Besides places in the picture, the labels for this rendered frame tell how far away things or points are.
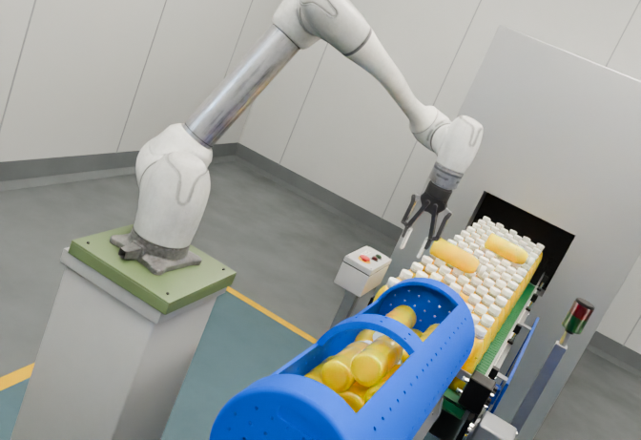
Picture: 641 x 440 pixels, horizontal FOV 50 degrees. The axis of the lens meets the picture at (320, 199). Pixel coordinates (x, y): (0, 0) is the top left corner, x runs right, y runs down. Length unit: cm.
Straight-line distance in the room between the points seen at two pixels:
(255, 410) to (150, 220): 72
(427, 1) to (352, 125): 128
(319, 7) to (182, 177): 53
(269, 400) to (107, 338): 75
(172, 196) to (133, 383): 48
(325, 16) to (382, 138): 466
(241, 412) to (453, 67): 523
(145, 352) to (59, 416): 35
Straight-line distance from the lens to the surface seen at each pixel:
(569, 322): 234
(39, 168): 488
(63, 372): 197
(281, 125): 673
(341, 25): 175
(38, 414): 208
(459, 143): 201
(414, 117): 211
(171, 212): 174
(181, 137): 191
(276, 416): 118
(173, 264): 181
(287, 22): 188
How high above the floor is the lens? 182
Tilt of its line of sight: 16 degrees down
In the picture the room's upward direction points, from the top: 23 degrees clockwise
